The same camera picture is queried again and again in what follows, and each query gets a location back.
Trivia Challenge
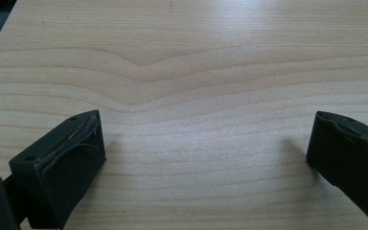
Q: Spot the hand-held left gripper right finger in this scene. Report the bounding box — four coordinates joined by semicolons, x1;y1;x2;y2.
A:
306;110;368;230

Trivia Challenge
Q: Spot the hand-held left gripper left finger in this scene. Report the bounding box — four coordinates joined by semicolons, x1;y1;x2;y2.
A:
9;109;107;230

